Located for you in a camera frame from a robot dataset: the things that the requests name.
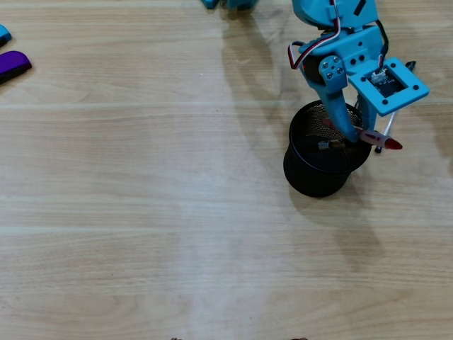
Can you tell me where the purple plastic object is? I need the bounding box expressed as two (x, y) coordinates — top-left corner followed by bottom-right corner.
(0, 50), (33, 86)

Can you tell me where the red white servo cable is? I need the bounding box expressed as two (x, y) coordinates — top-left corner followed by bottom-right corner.
(287, 0), (355, 72)

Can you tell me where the red retractable pen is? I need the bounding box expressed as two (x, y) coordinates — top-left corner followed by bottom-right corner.
(320, 118), (404, 151)

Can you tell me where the black retractable pen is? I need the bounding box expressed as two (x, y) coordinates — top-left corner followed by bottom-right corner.
(316, 139), (350, 152)

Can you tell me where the black camera cable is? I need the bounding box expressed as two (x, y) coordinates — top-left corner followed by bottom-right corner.
(374, 18), (389, 69)

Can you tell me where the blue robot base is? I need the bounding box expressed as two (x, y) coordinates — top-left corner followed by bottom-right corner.
(200, 0), (260, 11)

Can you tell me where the black mesh pen holder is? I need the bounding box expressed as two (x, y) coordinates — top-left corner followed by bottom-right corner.
(282, 99), (373, 199)

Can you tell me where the light blue plastic object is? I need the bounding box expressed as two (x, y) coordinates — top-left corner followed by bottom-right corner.
(0, 23), (13, 48)

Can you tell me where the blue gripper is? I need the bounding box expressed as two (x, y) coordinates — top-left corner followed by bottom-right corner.
(299, 25), (386, 144)

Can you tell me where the black capped clear pen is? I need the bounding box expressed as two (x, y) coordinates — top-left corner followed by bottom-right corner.
(374, 60), (417, 154)

